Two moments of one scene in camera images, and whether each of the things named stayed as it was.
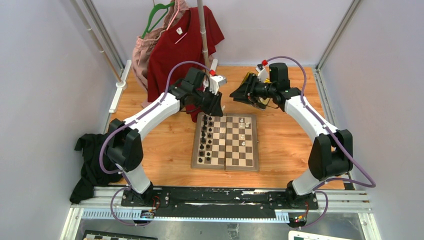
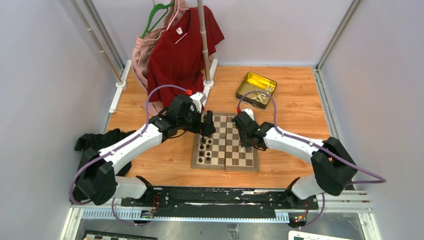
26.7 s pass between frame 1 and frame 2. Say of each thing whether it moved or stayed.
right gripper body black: moved
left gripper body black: moved
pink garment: stayed
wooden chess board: stayed
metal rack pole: stayed
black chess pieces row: stayed
